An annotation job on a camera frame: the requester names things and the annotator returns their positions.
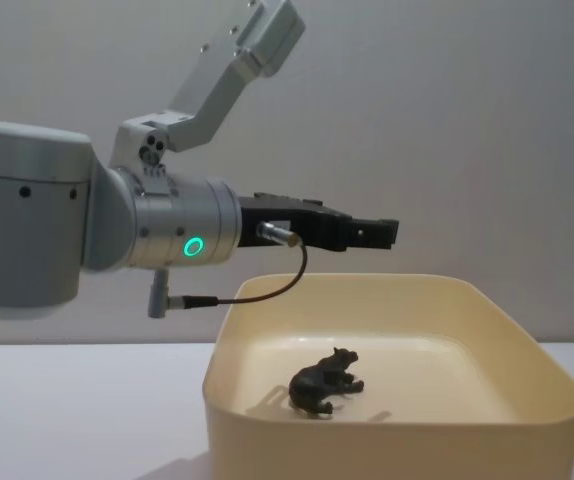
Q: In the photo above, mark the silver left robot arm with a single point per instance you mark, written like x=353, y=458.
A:
x=27, y=225

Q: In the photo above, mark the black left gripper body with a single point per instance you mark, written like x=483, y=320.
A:
x=317, y=222

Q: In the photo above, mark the black toy animal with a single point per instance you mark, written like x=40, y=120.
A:
x=317, y=382

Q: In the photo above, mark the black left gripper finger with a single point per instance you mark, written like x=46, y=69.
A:
x=379, y=235

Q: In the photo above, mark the cream plastic bin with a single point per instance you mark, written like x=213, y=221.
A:
x=467, y=450

